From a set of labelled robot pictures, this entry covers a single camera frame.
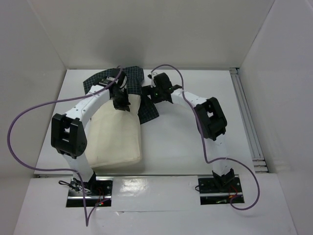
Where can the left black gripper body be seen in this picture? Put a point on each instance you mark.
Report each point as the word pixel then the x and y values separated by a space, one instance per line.
pixel 122 93

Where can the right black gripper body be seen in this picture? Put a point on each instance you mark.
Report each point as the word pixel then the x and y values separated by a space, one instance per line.
pixel 147 90

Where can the dark checkered pillowcase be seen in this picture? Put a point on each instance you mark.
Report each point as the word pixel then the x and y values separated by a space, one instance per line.
pixel 135 77

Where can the cream white pillow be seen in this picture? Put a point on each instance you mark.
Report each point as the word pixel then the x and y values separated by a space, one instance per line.
pixel 114 138

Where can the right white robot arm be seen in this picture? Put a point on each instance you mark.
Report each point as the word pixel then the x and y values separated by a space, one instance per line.
pixel 210 120

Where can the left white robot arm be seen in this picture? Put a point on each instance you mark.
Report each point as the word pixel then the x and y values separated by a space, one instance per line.
pixel 68 130

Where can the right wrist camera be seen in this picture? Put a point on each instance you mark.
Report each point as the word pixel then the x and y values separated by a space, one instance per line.
pixel 152 76

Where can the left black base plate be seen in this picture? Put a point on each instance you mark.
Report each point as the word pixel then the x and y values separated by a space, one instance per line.
pixel 101 193

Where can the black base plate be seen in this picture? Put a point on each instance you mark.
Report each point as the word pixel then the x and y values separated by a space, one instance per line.
pixel 101 193
pixel 211 195

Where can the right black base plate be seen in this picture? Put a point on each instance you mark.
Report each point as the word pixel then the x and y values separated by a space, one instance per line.
pixel 211 195

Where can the aluminium rail frame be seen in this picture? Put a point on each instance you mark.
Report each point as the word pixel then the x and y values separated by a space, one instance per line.
pixel 258 159

